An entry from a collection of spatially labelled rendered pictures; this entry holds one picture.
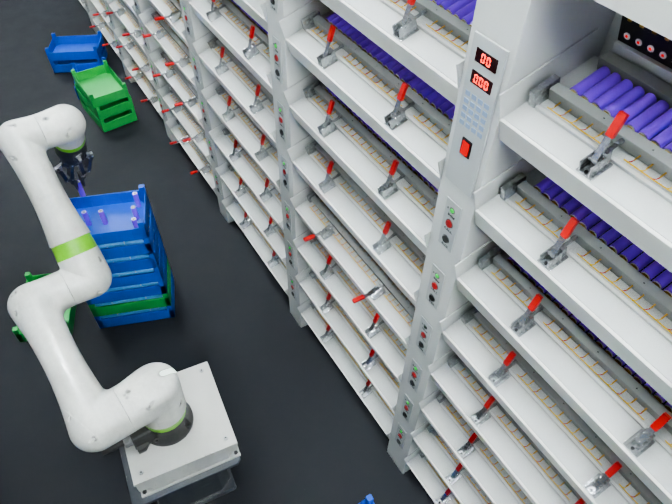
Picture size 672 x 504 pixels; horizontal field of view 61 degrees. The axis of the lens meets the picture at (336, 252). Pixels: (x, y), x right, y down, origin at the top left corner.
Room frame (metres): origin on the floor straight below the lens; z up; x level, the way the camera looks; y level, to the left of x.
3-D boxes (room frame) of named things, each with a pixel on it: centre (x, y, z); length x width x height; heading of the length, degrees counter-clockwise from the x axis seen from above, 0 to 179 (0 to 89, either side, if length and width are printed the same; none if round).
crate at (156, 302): (1.43, 0.83, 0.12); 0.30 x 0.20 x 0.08; 102
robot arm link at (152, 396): (0.73, 0.49, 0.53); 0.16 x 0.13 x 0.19; 128
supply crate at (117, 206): (1.43, 0.83, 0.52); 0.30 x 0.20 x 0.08; 102
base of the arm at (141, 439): (0.70, 0.53, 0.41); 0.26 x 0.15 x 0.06; 121
